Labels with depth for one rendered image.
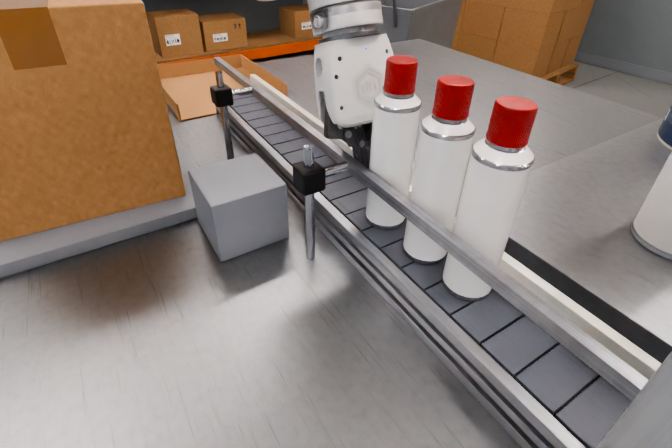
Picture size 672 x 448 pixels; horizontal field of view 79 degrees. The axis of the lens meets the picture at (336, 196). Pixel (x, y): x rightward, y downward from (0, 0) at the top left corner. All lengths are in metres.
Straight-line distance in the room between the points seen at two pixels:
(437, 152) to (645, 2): 4.61
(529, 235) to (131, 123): 0.53
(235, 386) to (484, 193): 0.29
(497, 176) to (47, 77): 0.49
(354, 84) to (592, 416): 0.38
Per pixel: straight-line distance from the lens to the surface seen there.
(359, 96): 0.49
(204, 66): 1.26
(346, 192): 0.59
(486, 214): 0.39
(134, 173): 0.63
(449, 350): 0.44
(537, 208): 0.63
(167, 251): 0.60
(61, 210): 0.65
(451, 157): 0.40
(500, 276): 0.37
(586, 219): 0.64
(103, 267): 0.61
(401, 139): 0.46
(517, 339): 0.44
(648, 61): 4.97
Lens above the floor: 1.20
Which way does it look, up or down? 34 degrees down
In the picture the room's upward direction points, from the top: 1 degrees clockwise
